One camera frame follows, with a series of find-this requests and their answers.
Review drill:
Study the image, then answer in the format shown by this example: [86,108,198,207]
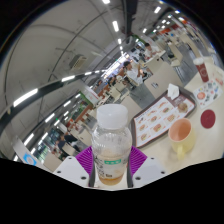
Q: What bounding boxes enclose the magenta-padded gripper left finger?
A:
[53,145,96,188]

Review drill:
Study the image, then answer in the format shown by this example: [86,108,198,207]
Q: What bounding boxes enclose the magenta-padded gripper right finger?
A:
[127,145,168,188]

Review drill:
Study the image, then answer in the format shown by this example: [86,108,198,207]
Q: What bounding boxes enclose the clear white-capped drink bottle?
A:
[90,103,133,186]

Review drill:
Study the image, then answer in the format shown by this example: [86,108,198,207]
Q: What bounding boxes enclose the person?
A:
[64,131,80,145]
[54,138,69,158]
[122,60,145,86]
[143,42,161,60]

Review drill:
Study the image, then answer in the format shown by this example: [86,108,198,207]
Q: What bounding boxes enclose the printed paper tray liner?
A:
[134,96,195,148]

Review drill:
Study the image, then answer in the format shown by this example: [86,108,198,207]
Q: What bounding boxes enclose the pale yellow mug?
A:
[167,117,197,160]

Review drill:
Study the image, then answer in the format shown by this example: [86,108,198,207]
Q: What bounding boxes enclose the cream plastic chair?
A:
[143,63,185,99]
[119,95,143,121]

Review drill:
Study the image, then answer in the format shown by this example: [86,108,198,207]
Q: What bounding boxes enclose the flat round red coaster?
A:
[200,109,217,130]

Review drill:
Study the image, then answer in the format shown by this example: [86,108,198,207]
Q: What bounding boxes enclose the white paper napkin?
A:
[166,83,181,101]

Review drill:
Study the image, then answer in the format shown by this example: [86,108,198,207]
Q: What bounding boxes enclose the group of ceiling lights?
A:
[13,0,188,161]

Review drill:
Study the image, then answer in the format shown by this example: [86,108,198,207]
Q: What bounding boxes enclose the ceiling air conditioner unit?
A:
[69,54,88,71]

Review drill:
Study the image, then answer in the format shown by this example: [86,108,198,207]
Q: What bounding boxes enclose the red paper cup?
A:
[192,57,210,84]

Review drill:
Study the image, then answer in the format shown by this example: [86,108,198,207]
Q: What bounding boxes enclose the group of cream chairs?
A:
[66,33,214,158]

